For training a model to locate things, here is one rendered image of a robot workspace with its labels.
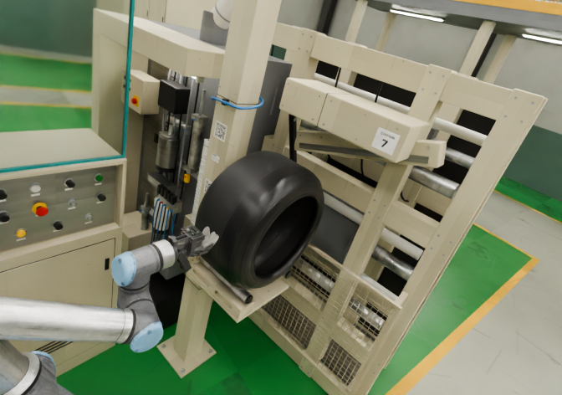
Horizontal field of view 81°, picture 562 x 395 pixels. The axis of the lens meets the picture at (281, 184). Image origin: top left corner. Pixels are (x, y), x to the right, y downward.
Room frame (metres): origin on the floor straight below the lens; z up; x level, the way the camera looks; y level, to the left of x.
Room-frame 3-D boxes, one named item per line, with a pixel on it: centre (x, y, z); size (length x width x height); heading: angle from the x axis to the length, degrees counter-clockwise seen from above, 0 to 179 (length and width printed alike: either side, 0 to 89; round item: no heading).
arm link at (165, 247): (0.84, 0.31, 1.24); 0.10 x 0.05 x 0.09; 56
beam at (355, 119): (1.49, -0.21, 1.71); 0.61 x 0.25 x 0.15; 56
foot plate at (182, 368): (1.44, 0.28, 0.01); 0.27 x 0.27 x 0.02; 56
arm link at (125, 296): (0.75, 0.35, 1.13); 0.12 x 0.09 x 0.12; 40
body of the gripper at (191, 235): (0.91, 0.26, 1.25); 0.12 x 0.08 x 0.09; 146
